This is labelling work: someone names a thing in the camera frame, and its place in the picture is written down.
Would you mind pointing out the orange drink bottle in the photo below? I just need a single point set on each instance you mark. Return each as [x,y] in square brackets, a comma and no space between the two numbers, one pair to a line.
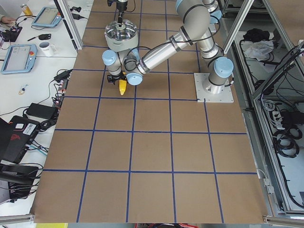
[26,10]

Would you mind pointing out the aluminium frame post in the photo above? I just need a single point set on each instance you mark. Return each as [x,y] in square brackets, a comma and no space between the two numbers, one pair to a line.
[66,15]

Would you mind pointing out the blue teach pendant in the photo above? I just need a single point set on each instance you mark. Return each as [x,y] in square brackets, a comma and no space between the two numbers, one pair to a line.
[48,17]
[19,59]

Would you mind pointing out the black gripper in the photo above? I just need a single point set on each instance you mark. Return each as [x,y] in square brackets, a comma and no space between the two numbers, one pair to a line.
[120,7]
[118,78]

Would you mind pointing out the pale green cooking pot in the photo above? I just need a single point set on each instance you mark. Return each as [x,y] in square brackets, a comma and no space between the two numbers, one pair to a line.
[118,46]

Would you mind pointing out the black power strip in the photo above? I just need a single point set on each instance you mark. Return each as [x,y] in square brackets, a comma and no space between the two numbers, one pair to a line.
[60,90]

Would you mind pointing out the white mug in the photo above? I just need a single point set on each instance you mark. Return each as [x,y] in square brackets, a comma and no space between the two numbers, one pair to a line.
[48,49]

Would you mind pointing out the small black box device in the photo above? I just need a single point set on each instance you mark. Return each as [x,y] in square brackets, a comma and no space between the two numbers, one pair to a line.
[11,35]

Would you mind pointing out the black power brick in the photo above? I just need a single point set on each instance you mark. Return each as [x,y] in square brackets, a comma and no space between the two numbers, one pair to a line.
[42,111]

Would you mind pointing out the glass pot lid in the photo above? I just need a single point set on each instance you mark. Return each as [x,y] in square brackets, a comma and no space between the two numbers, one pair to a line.
[126,32]

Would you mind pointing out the blue teach pendant near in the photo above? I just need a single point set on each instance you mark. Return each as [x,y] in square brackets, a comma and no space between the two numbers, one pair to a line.
[19,59]

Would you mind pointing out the black power adapter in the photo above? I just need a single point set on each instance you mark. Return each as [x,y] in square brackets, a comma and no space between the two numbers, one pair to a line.
[64,75]

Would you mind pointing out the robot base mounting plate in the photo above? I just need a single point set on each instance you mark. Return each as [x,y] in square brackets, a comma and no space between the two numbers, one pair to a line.
[206,92]

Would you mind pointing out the white crumpled cloth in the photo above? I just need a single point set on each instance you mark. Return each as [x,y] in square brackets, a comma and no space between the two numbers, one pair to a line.
[259,50]

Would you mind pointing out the aluminium frame rack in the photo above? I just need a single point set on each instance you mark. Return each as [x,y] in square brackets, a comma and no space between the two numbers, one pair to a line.
[273,92]

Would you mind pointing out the black monitor stand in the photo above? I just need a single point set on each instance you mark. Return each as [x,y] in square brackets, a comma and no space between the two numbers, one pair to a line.
[16,181]

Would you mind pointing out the blue teach pendant far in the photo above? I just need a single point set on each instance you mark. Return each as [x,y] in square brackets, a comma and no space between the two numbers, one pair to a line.
[48,17]

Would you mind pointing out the yellow corn cob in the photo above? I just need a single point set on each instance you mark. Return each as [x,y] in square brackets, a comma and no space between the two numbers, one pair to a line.
[122,86]

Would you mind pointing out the black cloth bundle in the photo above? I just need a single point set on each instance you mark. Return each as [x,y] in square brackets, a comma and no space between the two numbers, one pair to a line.
[256,35]

